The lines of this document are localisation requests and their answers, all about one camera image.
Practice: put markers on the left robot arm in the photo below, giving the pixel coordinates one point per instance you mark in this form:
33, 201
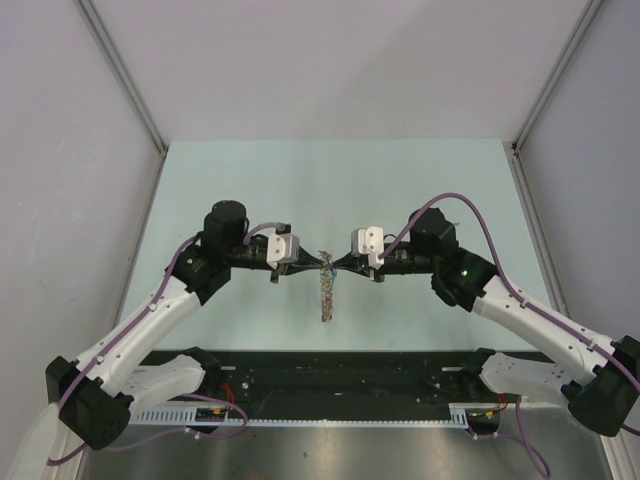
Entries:
96, 394

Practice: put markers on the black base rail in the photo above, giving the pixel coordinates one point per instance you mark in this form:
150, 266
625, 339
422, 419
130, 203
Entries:
347, 386

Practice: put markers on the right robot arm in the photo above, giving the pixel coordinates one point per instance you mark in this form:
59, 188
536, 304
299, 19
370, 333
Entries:
592, 375

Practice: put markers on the aluminium frame post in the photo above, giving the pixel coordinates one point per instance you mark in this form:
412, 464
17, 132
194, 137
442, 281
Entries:
106, 44
569, 51

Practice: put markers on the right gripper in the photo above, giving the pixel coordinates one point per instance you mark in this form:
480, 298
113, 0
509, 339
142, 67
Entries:
358, 263

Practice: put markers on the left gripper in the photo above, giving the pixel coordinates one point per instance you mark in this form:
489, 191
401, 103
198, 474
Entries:
304, 262

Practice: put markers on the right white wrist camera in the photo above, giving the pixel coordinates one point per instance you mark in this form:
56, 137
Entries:
369, 243

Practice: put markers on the left aluminium frame post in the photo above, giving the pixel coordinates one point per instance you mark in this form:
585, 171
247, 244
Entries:
106, 44

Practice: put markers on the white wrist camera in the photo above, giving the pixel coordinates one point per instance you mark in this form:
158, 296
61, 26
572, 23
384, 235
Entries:
369, 243
282, 247

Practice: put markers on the right aluminium frame post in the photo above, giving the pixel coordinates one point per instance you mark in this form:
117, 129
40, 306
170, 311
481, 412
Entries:
569, 51

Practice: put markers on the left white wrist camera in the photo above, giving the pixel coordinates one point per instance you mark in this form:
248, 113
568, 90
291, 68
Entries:
282, 247

